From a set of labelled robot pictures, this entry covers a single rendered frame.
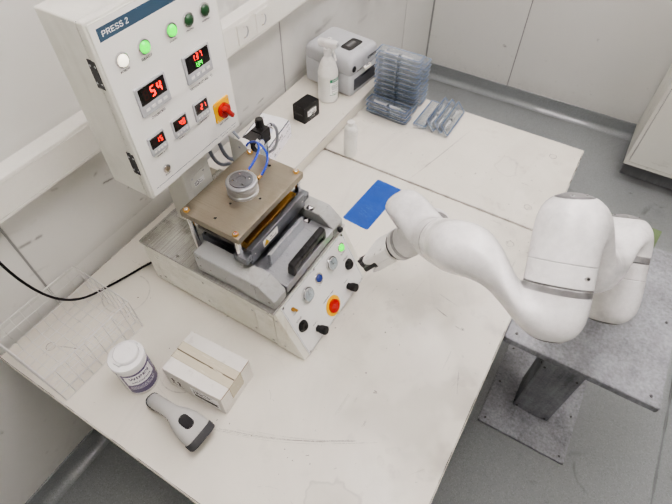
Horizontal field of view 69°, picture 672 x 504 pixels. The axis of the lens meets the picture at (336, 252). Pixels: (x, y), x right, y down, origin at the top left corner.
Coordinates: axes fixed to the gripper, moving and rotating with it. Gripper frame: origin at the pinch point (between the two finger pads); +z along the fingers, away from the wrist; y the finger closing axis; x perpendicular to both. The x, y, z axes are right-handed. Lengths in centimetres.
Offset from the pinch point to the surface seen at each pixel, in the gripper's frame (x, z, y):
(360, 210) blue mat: -5.9, 20.7, -27.7
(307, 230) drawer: -17.8, 2.2, 4.8
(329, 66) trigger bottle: -49, 26, -70
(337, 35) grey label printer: -56, 30, -90
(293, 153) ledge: -36, 36, -36
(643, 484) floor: 141, 9, -23
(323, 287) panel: -3.7, 6.1, 11.9
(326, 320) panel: 3.8, 10.5, 16.5
